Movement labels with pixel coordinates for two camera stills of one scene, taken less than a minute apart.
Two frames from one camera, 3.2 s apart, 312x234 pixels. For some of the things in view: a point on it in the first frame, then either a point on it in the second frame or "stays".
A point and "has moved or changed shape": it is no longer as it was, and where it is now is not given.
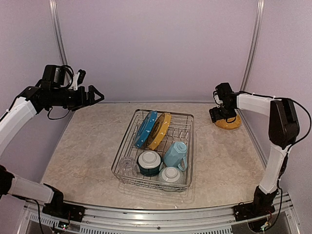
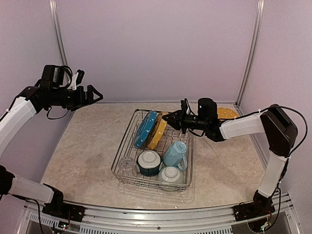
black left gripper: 82,101 stays
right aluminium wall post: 255,36 stays
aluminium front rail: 218,220 stays
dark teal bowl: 149,163 stays
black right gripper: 216,115 -> 175,121
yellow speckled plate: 158,130 has moved or changed shape
